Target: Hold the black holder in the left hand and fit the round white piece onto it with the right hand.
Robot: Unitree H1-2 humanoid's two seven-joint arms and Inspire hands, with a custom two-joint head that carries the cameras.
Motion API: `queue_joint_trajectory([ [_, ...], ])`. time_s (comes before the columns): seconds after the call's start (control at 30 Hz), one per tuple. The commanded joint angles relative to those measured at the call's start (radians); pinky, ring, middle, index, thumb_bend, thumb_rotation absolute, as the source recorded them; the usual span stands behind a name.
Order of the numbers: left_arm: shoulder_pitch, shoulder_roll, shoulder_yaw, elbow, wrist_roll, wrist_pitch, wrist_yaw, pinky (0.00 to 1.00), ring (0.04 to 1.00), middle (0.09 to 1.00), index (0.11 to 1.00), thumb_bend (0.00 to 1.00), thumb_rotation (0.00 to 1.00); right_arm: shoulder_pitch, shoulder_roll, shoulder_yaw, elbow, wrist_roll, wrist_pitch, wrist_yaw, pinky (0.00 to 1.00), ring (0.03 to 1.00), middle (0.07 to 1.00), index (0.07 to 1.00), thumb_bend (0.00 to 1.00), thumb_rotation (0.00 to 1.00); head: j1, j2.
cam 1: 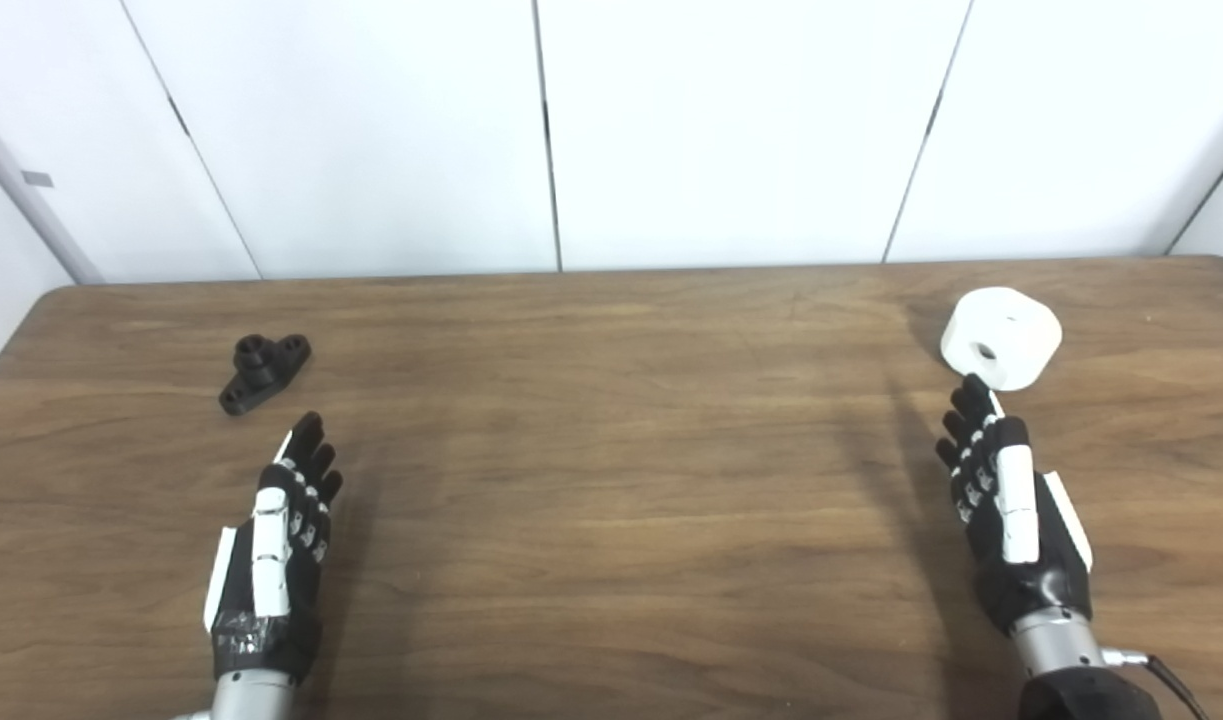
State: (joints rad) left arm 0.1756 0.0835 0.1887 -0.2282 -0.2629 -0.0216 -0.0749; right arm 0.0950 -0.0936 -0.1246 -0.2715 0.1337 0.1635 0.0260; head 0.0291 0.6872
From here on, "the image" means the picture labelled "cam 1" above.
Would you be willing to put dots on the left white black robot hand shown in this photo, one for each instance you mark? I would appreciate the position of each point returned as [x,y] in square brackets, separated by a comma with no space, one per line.
[269,560]

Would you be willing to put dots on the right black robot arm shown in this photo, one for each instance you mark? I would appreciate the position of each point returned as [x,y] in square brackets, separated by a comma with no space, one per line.
[1056,650]

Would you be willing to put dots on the grey wall corner post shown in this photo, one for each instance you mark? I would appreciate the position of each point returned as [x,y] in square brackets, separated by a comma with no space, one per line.
[31,195]

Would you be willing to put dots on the small grey label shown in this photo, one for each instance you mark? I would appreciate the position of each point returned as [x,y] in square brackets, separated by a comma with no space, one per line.
[38,180]

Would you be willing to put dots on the black flanged holder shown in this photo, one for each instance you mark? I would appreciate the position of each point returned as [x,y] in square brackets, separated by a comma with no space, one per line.
[256,375]

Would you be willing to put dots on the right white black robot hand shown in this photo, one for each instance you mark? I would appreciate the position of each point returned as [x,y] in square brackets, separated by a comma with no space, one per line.
[1016,500]

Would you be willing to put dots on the round white piece with hole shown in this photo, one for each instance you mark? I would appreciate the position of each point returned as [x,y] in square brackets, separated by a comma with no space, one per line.
[1016,325]

